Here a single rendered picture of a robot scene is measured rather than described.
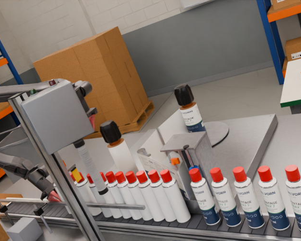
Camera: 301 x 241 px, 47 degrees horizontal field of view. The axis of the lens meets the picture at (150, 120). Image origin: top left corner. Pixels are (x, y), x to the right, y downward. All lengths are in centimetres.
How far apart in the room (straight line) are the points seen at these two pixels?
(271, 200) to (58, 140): 68
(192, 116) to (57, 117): 77
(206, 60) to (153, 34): 98
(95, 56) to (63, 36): 215
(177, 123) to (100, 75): 312
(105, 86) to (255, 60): 232
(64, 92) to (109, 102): 372
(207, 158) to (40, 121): 56
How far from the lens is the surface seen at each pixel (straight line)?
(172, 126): 170
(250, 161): 147
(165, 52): 588
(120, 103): 480
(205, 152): 119
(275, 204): 106
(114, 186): 135
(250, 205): 109
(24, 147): 386
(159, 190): 122
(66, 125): 117
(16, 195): 229
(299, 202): 103
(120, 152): 163
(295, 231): 112
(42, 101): 115
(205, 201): 115
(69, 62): 492
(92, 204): 147
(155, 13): 578
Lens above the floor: 162
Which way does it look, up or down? 19 degrees down
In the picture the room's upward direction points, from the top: 23 degrees counter-clockwise
